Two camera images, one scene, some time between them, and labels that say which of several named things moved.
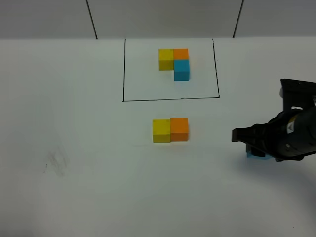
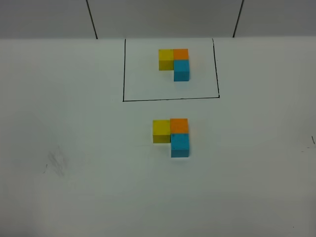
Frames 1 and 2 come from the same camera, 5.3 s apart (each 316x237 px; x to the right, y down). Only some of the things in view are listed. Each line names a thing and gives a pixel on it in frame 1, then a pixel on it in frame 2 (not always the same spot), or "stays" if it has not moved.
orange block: (179, 129) stays
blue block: (266, 157) → (179, 145)
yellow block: (161, 131) stays
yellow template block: (166, 59) stays
